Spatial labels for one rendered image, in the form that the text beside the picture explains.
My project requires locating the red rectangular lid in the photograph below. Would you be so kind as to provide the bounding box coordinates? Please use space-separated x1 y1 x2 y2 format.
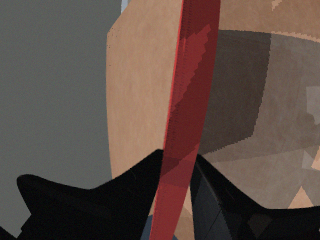
149 0 221 240

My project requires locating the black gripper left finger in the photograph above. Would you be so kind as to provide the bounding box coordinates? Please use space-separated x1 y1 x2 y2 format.
16 148 164 240

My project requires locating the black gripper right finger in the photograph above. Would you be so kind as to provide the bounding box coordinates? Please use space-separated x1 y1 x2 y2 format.
189 155 320 240

